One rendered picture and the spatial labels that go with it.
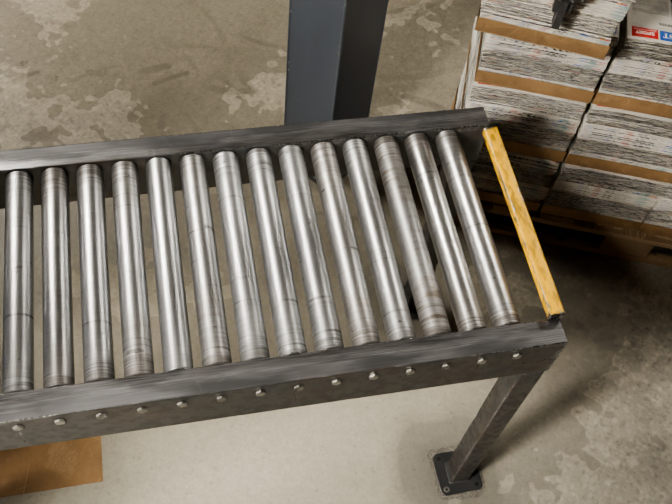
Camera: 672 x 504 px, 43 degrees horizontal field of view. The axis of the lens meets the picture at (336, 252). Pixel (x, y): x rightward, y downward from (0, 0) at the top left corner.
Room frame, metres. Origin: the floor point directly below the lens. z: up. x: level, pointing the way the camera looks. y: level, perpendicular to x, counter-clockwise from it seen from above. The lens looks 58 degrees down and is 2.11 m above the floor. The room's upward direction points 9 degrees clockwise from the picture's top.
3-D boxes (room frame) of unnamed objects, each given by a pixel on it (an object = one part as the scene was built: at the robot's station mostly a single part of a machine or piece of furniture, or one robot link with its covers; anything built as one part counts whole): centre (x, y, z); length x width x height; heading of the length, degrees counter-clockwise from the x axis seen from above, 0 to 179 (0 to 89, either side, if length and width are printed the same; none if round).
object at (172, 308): (0.77, 0.30, 0.77); 0.47 x 0.05 x 0.05; 18
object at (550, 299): (0.96, -0.34, 0.81); 0.43 x 0.03 x 0.02; 18
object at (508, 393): (0.73, -0.39, 0.34); 0.06 x 0.06 x 0.68; 18
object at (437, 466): (0.73, -0.39, 0.01); 0.14 x 0.13 x 0.01; 18
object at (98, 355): (0.73, 0.42, 0.77); 0.47 x 0.05 x 0.05; 18
